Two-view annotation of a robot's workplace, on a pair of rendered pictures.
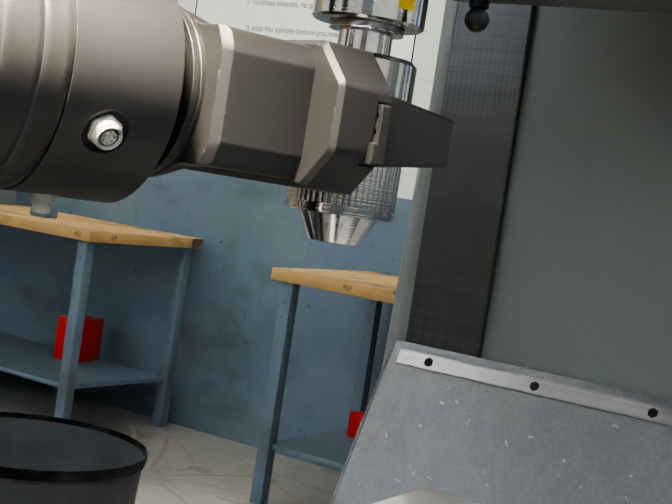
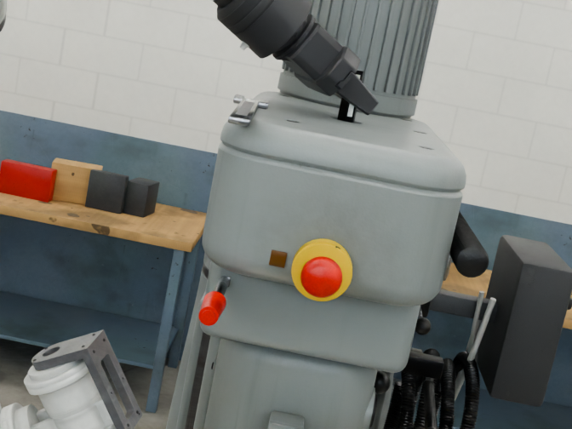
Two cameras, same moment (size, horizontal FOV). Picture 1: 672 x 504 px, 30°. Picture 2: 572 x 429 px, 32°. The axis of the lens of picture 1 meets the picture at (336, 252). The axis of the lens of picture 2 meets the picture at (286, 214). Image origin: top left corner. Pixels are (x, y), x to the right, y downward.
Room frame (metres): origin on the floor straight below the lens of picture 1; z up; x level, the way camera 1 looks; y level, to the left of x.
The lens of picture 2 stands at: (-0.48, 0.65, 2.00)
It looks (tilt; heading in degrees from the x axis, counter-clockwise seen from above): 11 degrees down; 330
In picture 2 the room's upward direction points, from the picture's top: 11 degrees clockwise
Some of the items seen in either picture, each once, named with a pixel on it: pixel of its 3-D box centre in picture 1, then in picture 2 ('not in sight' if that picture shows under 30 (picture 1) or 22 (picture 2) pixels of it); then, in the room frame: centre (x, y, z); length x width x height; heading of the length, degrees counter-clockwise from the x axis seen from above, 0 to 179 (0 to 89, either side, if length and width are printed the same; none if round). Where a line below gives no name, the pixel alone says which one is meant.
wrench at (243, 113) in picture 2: not in sight; (246, 109); (0.46, 0.17, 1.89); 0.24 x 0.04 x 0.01; 151
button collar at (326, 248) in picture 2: not in sight; (322, 270); (0.33, 0.12, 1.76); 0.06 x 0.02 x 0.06; 59
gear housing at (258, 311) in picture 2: not in sight; (313, 278); (0.57, -0.02, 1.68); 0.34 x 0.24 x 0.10; 149
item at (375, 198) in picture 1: (348, 144); not in sight; (0.53, 0.00, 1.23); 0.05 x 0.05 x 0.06
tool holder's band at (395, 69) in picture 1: (360, 68); not in sight; (0.53, 0.00, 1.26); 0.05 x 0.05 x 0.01
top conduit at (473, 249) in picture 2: not in sight; (445, 219); (0.48, -0.14, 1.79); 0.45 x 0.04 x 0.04; 149
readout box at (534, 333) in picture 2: not in sight; (523, 317); (0.61, -0.44, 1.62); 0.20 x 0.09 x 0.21; 149
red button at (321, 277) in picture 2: not in sight; (321, 275); (0.31, 0.13, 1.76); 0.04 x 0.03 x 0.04; 59
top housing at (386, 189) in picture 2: not in sight; (333, 183); (0.54, -0.01, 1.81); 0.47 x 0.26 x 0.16; 149
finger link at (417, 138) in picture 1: (397, 133); not in sight; (0.51, -0.02, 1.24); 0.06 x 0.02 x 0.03; 129
